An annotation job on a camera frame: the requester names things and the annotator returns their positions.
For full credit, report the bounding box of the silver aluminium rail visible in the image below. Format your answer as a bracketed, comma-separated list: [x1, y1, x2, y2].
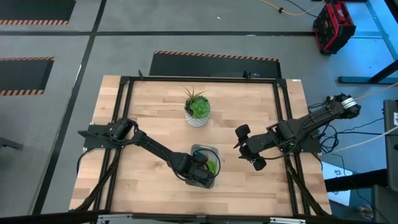
[96, 213, 307, 224]

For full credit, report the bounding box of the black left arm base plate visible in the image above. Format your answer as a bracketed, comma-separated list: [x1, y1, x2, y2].
[78, 123, 128, 150]

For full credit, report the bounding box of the yellow extension cable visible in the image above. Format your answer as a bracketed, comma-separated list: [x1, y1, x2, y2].
[259, 0, 326, 16]

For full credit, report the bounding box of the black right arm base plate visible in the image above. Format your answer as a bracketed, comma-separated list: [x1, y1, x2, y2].
[278, 136, 322, 154]

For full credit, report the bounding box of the black aluminium table frame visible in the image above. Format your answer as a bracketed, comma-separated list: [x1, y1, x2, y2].
[70, 70, 333, 224]

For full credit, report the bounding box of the succulent plant in white pot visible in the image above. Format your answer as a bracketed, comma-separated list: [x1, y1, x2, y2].
[183, 86, 211, 128]

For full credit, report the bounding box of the black chair leg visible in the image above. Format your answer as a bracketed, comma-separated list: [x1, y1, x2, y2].
[0, 136, 24, 150]

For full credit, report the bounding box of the black computer case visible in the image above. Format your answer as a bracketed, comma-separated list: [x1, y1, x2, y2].
[382, 99, 398, 192]

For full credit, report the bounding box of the black metal desk frame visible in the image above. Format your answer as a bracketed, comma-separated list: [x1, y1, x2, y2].
[337, 0, 398, 85]

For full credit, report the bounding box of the green measuring cup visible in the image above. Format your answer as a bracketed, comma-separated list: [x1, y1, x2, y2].
[206, 159, 218, 175]

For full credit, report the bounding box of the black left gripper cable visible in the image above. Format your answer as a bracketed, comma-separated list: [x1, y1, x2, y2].
[192, 147, 222, 180]

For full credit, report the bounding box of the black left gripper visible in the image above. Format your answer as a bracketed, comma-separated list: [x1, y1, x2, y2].
[178, 151, 215, 189]

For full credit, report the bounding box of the white paper sheet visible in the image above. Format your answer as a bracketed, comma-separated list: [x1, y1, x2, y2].
[321, 161, 354, 207]

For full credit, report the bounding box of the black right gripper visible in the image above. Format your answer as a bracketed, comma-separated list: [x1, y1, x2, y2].
[233, 124, 276, 172]

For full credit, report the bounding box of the white plastic basket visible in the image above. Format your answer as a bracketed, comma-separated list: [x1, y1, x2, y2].
[188, 143, 223, 190]

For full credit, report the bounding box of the black cable bundle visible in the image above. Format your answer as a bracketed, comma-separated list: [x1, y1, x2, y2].
[309, 101, 388, 156]

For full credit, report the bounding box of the black hazard-striped floor mat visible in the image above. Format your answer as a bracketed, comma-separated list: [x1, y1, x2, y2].
[0, 57, 55, 96]
[0, 0, 77, 26]
[149, 50, 282, 79]

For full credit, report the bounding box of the white cable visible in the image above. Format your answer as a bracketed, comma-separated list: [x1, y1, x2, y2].
[334, 126, 398, 153]

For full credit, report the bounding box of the red and black toolbox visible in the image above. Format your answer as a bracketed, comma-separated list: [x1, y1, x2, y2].
[313, 0, 358, 55]

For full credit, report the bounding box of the silver round cap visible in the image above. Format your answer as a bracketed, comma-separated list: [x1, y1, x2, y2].
[357, 204, 374, 220]

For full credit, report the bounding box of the black metal bar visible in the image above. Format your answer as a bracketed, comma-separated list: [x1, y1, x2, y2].
[325, 169, 388, 193]

